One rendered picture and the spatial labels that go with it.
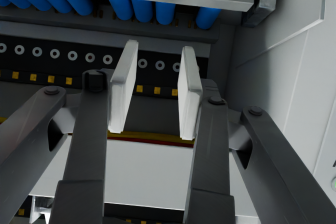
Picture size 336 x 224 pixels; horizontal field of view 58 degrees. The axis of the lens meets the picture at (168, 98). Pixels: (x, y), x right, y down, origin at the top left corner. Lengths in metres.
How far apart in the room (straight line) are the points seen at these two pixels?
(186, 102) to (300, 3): 0.10
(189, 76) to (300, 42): 0.08
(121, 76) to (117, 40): 0.21
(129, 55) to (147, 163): 0.08
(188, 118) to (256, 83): 0.13
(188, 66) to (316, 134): 0.10
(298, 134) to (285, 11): 0.08
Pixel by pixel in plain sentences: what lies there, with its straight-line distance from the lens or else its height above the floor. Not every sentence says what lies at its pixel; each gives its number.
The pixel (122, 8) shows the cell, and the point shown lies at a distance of 0.29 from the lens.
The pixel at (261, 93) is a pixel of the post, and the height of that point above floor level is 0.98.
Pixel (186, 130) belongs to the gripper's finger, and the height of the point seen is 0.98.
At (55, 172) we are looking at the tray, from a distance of 0.24.
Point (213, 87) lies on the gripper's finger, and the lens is 0.17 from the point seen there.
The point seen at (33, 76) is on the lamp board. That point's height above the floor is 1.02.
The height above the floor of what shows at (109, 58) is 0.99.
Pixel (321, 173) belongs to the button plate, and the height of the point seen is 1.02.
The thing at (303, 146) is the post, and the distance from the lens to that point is 0.22.
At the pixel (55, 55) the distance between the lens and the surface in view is 0.38.
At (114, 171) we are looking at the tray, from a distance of 0.23.
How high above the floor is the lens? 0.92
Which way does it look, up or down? 17 degrees up
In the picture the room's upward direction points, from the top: 173 degrees counter-clockwise
